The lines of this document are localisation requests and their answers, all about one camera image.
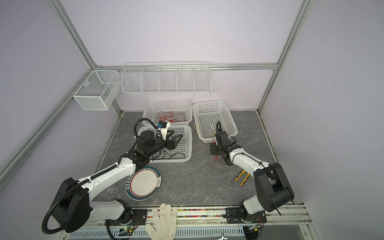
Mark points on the back right white basket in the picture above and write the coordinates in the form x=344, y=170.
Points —
x=207, y=114

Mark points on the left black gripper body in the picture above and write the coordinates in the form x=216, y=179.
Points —
x=160, y=144

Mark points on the clear glass cup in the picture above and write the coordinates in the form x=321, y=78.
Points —
x=111, y=193

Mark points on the white wire wall shelf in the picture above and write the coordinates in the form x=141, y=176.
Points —
x=166, y=77

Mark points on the white plate green rim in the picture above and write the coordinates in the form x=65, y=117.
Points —
x=143, y=184

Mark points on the white gloved hand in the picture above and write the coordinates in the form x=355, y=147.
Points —
x=165, y=221

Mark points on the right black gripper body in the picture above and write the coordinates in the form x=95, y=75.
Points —
x=216, y=149

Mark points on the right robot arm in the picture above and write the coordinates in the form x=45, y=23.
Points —
x=273, y=188

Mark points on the white mesh wall box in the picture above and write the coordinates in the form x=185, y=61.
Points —
x=98, y=90

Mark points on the front white plastic basket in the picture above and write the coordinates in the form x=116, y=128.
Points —
x=181, y=153

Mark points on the back left white basket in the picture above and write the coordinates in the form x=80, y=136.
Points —
x=177, y=111

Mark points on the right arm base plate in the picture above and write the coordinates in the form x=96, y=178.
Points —
x=238, y=215

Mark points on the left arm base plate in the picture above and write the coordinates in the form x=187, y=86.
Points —
x=133, y=217

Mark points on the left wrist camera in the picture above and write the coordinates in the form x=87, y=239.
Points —
x=163, y=128

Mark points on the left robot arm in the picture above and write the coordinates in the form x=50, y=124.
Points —
x=74, y=205

